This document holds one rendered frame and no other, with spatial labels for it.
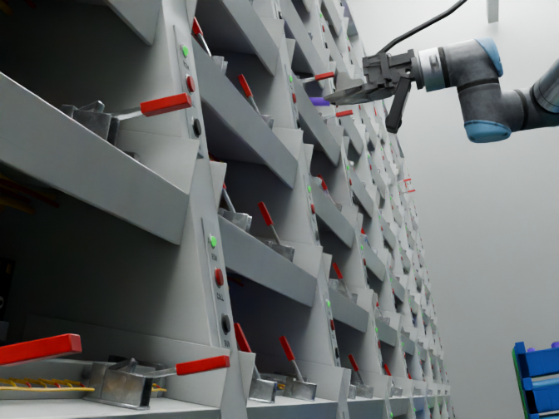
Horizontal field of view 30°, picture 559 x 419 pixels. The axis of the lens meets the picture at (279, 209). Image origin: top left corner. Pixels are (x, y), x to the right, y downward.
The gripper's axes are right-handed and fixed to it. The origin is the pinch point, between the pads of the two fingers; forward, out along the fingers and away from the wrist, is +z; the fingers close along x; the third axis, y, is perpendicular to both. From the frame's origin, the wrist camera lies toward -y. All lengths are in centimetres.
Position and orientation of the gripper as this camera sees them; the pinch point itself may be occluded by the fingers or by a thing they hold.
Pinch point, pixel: (330, 101)
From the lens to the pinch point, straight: 228.5
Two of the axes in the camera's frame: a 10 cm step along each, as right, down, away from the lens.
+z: -9.7, 2.0, 1.6
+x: -2.0, -1.7, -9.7
